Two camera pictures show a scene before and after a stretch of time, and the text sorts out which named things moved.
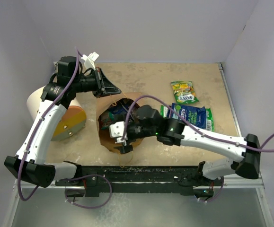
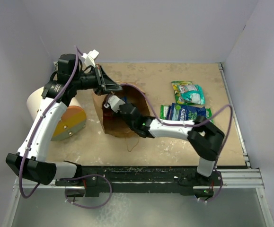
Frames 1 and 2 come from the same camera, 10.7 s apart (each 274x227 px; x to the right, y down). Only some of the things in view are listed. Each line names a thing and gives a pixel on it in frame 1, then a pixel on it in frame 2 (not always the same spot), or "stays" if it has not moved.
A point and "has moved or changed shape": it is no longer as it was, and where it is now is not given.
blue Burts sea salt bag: [195, 115] stays
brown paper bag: [114, 113] has moved or changed shape
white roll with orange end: [71, 124] stays
